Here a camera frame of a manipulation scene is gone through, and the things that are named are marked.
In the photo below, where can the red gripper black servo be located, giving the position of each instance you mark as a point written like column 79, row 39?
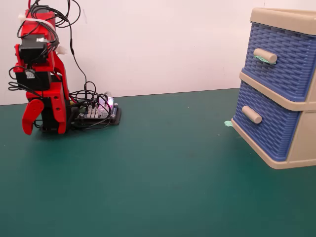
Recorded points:
column 33, row 80

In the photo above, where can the red robot arm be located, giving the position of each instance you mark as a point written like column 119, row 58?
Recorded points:
column 37, row 29

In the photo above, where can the motor controller circuit board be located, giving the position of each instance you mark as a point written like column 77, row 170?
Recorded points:
column 108, row 114

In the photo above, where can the short white zip tie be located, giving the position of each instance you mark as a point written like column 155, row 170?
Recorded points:
column 61, row 50

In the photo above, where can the long white zip tie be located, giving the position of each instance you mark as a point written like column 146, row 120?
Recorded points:
column 39, row 21

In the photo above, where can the green tape strip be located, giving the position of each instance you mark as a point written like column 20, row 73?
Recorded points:
column 263, row 60

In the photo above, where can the beige plastic drawer cabinet frame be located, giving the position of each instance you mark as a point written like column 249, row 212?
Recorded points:
column 302, row 138

